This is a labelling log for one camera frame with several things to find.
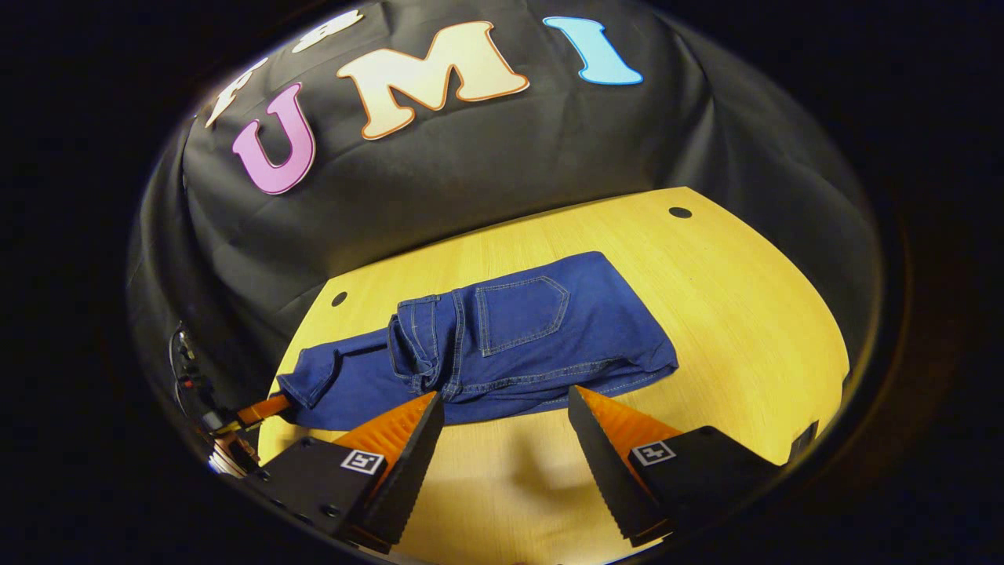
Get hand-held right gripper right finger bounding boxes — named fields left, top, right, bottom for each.
left=567, top=385, right=785, bottom=549

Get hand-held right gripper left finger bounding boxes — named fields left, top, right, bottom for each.
left=243, top=391, right=446, bottom=554

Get blue denim jeans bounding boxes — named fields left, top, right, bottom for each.
left=276, top=251, right=680, bottom=431

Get black backdrop cloth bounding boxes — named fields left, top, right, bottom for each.
left=127, top=0, right=883, bottom=425

